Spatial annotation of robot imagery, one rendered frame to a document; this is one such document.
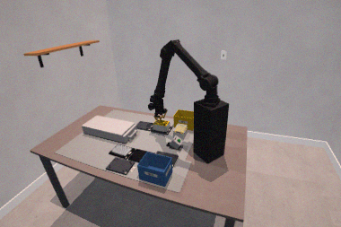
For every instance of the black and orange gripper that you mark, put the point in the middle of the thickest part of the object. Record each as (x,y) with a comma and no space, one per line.
(162,111)

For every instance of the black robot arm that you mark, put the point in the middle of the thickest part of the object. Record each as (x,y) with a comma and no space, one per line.
(207,83)

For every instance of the yellow open-top bin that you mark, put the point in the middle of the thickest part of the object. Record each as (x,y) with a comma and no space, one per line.
(184,117)

